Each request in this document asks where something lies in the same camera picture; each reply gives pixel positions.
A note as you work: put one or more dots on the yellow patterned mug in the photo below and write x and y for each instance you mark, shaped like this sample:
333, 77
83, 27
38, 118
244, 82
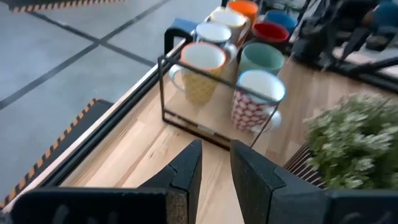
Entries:
199, 77

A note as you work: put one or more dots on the brown leaf patterned mug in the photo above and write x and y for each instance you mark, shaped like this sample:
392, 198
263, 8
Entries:
230, 20

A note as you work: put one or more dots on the black arched clamp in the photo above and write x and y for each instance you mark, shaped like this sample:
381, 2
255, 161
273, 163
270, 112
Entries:
169, 34

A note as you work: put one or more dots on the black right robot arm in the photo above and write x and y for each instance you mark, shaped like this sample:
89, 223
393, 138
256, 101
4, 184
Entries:
314, 40

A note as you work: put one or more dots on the white mug blue leaf print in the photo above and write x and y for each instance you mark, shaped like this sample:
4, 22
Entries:
213, 32

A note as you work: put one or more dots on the red white patterned mug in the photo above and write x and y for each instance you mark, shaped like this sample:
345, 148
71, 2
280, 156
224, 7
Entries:
252, 105

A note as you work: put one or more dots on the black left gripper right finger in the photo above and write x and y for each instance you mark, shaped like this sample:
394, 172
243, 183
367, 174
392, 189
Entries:
280, 205

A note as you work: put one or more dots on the black mug red inside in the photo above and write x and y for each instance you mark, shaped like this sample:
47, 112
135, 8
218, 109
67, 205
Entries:
270, 32

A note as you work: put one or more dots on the green mug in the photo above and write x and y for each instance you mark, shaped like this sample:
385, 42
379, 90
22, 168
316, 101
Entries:
261, 57

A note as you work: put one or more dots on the blue floor mat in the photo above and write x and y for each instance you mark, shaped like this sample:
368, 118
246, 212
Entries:
186, 24

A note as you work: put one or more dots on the green plant in striped pot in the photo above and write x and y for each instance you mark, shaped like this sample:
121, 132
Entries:
351, 140

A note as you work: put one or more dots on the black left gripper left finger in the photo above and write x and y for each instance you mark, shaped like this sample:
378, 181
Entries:
174, 205

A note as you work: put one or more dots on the hazard striped black floor mat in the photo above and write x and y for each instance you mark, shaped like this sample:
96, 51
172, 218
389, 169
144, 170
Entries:
18, 3
77, 124

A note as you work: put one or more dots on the blue glazed mug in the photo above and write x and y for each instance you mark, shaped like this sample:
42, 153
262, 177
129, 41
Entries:
281, 18

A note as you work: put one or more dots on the orange mug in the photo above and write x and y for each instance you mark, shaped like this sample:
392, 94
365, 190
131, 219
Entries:
244, 7

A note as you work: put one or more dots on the black aluminium rig frame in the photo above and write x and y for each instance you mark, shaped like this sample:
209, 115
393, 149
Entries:
99, 133

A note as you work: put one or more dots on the wooden shelf with black frame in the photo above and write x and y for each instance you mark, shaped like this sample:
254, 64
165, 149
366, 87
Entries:
199, 118

